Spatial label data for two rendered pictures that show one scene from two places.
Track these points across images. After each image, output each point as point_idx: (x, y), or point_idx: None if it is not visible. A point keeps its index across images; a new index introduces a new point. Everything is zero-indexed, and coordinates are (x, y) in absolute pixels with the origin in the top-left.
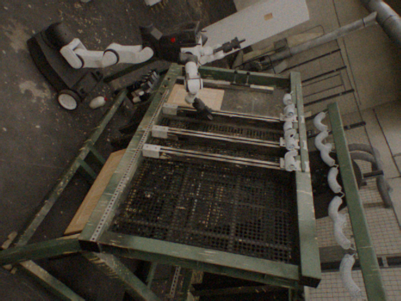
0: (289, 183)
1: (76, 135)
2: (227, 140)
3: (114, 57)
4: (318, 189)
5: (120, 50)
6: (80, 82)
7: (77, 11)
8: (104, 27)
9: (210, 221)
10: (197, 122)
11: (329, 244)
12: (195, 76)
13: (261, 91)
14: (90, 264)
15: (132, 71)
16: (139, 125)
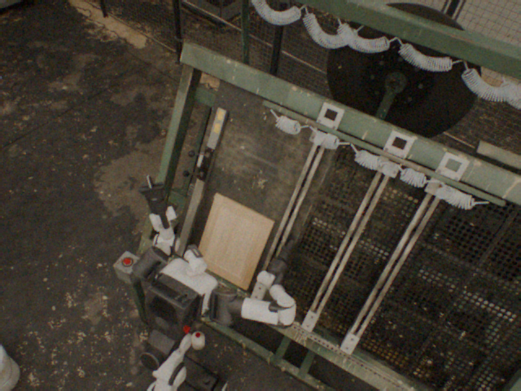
0: (462, 181)
1: (253, 366)
2: (354, 244)
3: (181, 373)
4: (421, 80)
5: (172, 368)
6: (191, 383)
7: (43, 379)
8: (49, 325)
9: (498, 310)
10: (291, 258)
11: (410, 2)
12: (278, 314)
13: (223, 130)
14: (396, 335)
15: (107, 265)
16: (293, 340)
